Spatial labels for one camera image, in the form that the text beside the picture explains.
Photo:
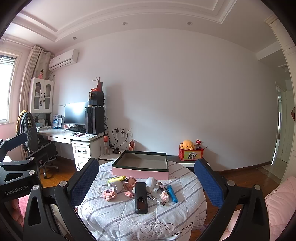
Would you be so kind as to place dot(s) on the blue packet on desk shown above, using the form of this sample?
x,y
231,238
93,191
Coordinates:
x,y
57,121

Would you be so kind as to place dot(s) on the black computer monitor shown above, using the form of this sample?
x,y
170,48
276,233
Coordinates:
x,y
76,113

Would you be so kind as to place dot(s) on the black remote control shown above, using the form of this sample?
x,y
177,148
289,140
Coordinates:
x,y
141,197

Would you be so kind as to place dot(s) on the clear bag with orange contents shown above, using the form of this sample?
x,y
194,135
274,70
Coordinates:
x,y
131,145

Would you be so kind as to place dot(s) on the black office chair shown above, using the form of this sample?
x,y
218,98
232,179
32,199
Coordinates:
x,y
46,157

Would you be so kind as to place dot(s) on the orange octopus plush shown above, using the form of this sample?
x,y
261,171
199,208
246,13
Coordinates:
x,y
187,144

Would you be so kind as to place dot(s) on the red capped water bottle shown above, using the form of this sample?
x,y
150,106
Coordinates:
x,y
106,146

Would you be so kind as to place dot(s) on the red printed storage box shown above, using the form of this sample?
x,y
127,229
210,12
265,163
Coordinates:
x,y
190,154

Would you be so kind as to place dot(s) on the small red card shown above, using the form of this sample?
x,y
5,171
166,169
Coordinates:
x,y
198,142

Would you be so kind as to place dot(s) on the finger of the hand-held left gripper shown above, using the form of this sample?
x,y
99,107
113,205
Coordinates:
x,y
45,151
17,141

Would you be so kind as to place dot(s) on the black computer tower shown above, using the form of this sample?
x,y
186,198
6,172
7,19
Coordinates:
x,y
94,120

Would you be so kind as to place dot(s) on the window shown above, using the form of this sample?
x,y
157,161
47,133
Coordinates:
x,y
5,88

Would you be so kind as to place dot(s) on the white astronaut figurine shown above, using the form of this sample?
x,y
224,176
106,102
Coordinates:
x,y
151,184

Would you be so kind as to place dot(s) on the pink box with green rim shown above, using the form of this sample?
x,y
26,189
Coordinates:
x,y
138,173

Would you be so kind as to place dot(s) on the red folder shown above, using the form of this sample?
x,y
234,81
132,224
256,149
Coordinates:
x,y
98,87

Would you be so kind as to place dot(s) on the white curved plastic holder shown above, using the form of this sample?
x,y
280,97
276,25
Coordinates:
x,y
115,185

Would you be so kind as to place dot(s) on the white air conditioner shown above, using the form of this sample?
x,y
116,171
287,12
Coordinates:
x,y
63,60

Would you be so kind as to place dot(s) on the yellow highlighter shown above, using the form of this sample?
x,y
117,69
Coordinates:
x,y
118,178

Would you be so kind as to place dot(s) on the pink doll figure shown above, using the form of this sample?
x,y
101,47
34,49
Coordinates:
x,y
41,74

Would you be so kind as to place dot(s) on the pink donut block toy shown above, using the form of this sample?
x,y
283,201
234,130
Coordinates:
x,y
108,194

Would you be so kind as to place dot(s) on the black and white low cabinet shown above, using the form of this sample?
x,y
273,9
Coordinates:
x,y
172,158

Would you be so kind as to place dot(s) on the pink quilt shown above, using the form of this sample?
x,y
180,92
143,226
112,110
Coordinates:
x,y
282,201

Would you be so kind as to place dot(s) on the blue plastic case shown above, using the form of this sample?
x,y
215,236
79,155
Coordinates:
x,y
172,193

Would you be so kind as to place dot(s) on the black keyboard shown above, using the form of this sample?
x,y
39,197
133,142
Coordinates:
x,y
75,129

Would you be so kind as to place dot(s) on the white striped quilt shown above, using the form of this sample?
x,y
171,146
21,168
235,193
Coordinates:
x,y
115,220

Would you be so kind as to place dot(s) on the white door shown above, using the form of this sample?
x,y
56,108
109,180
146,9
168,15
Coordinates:
x,y
286,129

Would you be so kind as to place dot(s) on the small black device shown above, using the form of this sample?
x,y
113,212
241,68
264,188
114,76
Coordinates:
x,y
116,151

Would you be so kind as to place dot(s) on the black cardboard box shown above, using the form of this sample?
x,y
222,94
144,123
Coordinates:
x,y
96,98

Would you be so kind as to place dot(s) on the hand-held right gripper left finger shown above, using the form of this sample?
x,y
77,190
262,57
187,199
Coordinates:
x,y
85,183

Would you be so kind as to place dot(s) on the white desk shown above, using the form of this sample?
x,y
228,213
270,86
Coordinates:
x,y
83,150

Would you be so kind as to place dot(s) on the beige curtain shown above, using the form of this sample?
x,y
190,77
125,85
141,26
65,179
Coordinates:
x,y
31,74

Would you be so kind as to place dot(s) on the pink building block figure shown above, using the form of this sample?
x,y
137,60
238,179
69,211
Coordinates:
x,y
164,197

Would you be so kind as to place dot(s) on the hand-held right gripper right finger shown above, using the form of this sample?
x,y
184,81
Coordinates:
x,y
208,183

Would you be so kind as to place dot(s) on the white wardrobe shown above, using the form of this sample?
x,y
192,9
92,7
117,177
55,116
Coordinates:
x,y
290,92

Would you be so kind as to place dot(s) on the grey jacket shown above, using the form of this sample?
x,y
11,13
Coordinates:
x,y
26,129

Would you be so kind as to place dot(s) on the clear glass bottle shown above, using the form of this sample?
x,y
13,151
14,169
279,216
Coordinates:
x,y
155,199

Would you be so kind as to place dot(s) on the white glass door cabinet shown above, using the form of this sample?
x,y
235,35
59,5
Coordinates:
x,y
41,95

